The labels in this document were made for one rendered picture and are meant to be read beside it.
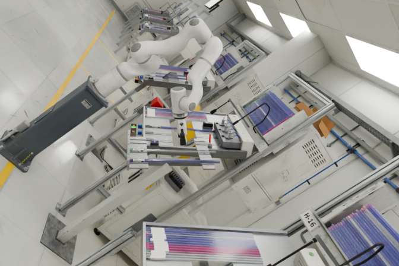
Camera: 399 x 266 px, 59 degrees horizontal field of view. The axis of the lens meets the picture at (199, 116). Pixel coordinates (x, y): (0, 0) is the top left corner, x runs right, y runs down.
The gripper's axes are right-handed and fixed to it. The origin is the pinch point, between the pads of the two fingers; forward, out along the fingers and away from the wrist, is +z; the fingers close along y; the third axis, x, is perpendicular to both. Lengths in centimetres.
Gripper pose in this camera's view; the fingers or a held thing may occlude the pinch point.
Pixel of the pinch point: (181, 139)
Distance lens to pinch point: 203.6
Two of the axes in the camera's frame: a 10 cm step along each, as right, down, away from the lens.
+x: -9.8, 1.2, -1.4
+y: -1.7, -4.3, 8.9
